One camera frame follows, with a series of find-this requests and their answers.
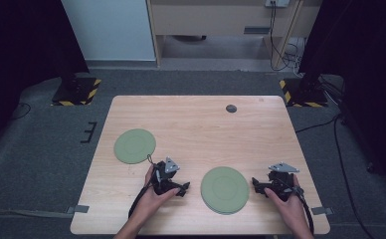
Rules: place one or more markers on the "grey tape piece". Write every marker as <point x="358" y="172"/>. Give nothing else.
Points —
<point x="79" y="209"/>
<point x="322" y="210"/>

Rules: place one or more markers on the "black curtain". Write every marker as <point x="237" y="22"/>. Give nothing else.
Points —
<point x="22" y="49"/>
<point x="363" y="66"/>

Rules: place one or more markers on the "white partition panel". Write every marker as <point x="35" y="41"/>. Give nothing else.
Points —
<point x="109" y="30"/>

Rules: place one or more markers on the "person's right hand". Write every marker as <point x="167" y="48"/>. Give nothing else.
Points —
<point x="289" y="207"/>

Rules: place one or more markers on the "black stand base hazard tape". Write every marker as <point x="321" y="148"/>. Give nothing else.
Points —
<point x="76" y="92"/>
<point x="303" y="93"/>

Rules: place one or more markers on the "grey round table grommet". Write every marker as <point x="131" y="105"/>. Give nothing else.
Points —
<point x="231" y="108"/>

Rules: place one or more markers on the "person's left hand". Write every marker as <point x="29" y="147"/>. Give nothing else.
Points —
<point x="151" y="204"/>

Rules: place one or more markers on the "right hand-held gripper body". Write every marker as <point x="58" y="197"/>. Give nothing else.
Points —
<point x="280" y="182"/>

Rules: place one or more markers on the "green plate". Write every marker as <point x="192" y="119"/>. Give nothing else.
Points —
<point x="225" y="189"/>
<point x="134" y="146"/>
<point x="224" y="212"/>

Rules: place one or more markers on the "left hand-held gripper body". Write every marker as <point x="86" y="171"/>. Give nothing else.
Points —
<point x="163" y="177"/>

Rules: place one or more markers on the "light wooden desk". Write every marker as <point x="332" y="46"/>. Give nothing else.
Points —
<point x="214" y="20"/>

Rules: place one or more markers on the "grey power strip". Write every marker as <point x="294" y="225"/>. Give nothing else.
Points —
<point x="277" y="3"/>

